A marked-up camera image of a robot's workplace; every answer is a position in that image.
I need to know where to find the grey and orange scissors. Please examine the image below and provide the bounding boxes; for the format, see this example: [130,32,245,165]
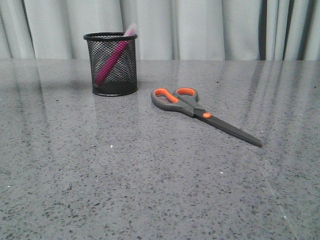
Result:
[150,87,262,147]

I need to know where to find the pink highlighter pen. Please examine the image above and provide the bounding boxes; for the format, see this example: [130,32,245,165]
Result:
[94,22,139,87]

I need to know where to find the black mesh pen holder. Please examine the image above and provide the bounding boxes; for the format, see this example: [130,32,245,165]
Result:
[83,32,138,97]

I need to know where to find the light grey curtain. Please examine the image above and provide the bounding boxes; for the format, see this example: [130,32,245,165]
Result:
[0,0,320,61]

